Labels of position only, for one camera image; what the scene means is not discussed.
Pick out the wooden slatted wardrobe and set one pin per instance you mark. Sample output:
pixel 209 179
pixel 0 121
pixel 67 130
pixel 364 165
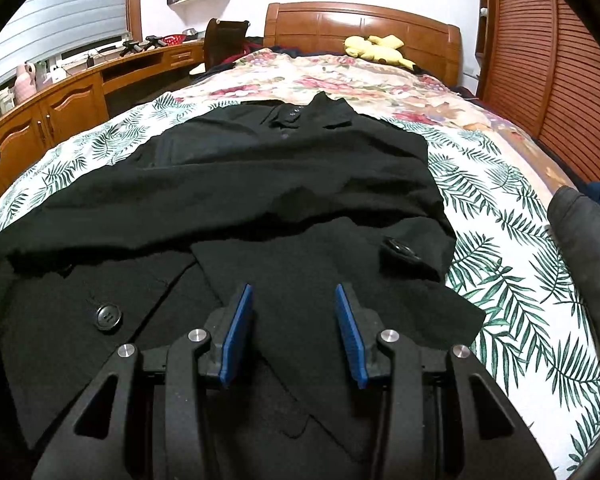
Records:
pixel 555 60

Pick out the pink thermos jug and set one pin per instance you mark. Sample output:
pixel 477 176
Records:
pixel 24 81

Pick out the red basket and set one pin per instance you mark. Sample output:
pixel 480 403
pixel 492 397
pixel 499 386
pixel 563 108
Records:
pixel 173 40

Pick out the grey round container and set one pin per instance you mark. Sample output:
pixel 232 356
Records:
pixel 191 34

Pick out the dark wooden chair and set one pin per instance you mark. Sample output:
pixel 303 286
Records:
pixel 225 42

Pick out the white jar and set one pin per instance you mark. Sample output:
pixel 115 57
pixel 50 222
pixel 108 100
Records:
pixel 5 100

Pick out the long wooden desk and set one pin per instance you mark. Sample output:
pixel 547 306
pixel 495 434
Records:
pixel 60 105

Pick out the wooden bed headboard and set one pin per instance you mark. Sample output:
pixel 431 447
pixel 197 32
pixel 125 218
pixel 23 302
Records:
pixel 360 25

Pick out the grey folded garment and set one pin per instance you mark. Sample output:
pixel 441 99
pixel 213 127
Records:
pixel 585 260

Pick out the black tools on desk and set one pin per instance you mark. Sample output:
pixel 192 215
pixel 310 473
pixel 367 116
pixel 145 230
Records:
pixel 140 45

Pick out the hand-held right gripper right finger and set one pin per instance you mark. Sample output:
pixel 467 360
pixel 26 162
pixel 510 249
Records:
pixel 350 340

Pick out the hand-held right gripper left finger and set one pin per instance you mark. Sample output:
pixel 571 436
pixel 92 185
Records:
pixel 235 335

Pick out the leaf print bed sheet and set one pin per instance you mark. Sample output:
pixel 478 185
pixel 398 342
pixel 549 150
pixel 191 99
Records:
pixel 505 240

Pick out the black buttoned coat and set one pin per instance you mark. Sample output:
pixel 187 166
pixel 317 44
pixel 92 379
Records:
pixel 280 185

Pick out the yellow plush toy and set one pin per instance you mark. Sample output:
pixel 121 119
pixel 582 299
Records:
pixel 375 49

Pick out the grey window blind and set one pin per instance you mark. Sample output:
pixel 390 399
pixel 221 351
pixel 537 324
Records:
pixel 60 15

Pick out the floral blanket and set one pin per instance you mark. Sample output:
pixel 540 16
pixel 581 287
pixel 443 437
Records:
pixel 380 90

